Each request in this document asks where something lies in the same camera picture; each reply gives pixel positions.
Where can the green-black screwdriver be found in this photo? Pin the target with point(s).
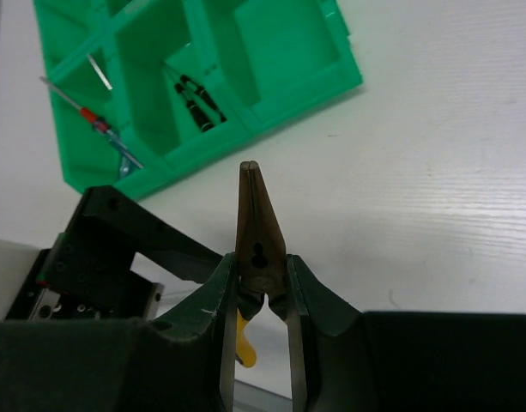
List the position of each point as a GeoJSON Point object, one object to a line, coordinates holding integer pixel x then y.
{"type": "Point", "coordinates": [203, 94]}
{"type": "Point", "coordinates": [202, 121]}

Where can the blue screwdriver red collar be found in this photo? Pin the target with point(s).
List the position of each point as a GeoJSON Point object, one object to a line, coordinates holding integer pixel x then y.
{"type": "Point", "coordinates": [97, 123]}

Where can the green six-compartment tray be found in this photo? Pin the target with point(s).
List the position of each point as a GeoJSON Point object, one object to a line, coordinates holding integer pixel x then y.
{"type": "Point", "coordinates": [147, 92]}

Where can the yellow pliers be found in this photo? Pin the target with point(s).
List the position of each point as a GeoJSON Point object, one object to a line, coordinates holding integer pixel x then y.
{"type": "Point", "coordinates": [261, 258]}

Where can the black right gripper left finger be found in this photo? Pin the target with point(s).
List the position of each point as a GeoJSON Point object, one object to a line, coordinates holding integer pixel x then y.
{"type": "Point", "coordinates": [182, 361]}

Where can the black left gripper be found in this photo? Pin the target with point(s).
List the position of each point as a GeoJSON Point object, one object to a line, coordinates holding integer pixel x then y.
{"type": "Point", "coordinates": [87, 273]}

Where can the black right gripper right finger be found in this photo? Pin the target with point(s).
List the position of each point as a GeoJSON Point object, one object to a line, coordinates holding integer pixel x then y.
{"type": "Point", "coordinates": [343, 359]}

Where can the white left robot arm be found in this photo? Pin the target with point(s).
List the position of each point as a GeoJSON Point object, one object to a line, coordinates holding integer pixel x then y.
{"type": "Point", "coordinates": [9, 274]}

